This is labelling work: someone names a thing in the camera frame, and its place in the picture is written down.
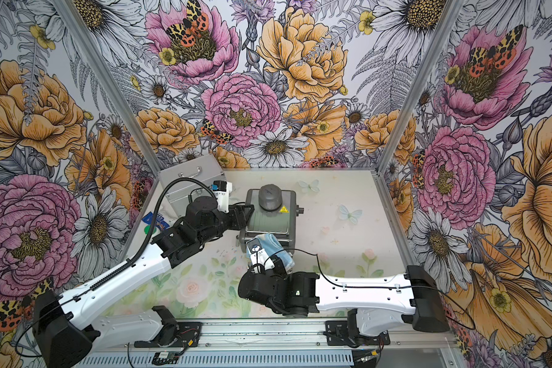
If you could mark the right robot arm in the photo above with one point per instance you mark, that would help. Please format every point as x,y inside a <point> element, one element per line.
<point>381,304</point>

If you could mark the blue patterned cleaning cloth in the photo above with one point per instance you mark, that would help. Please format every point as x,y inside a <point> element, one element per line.
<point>280,260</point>

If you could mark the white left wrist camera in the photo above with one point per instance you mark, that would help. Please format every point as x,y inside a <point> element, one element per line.
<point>222,190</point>

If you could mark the white vented cable duct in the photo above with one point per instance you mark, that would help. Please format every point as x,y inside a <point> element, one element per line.
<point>327,358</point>

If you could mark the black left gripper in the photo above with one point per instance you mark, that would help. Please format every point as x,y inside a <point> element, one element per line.
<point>238,218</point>

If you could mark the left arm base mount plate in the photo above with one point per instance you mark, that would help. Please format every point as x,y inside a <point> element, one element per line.
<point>178,335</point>

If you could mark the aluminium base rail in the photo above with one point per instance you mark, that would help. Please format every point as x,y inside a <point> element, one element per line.
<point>265,333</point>

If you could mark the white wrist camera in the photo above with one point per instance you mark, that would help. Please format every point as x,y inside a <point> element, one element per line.
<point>258,257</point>
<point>222,190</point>

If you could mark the grey coffee machine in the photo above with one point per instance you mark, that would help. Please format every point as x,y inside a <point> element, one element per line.
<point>276,211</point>

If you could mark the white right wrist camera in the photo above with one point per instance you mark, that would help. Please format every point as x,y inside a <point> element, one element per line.
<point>258,257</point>

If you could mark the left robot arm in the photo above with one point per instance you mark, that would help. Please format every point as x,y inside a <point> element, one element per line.
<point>66,326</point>

